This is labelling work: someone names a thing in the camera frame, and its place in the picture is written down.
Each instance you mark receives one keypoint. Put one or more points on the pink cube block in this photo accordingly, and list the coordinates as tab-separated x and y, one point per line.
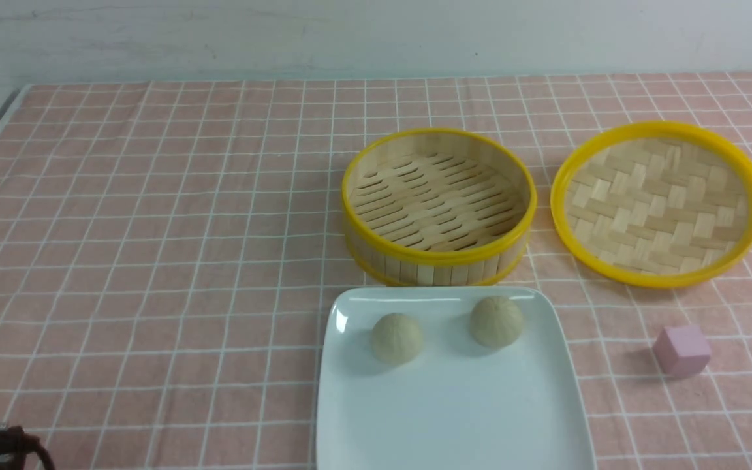
682	351

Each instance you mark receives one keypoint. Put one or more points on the pink checkered tablecloth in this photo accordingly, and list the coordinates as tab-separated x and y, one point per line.
169	252

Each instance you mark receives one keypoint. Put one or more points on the white square plate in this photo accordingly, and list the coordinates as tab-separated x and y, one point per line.
457	405

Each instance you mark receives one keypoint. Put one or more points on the yellow rimmed bamboo steamer basket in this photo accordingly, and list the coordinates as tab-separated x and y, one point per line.
437	207

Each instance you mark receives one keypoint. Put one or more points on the yellow rimmed woven steamer lid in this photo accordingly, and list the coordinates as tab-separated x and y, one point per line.
656	204

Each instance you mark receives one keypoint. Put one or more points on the steamed bun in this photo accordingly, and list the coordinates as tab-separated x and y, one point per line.
396	339
496	322

